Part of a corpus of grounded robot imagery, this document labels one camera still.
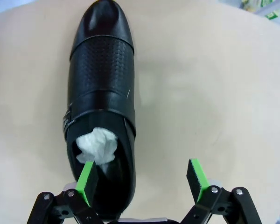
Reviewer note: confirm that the black leather buckle shoe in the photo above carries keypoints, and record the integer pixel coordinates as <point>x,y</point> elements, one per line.
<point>102,70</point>

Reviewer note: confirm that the green carton box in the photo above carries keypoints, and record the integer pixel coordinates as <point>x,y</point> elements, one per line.
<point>271,14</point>

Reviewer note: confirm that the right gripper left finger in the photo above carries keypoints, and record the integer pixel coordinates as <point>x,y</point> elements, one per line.
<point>84,182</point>

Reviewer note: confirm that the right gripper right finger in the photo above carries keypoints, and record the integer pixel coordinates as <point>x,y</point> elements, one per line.
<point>198,184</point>

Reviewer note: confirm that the white crumpled paper stuffing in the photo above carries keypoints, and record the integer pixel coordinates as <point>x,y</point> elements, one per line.
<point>95,144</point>

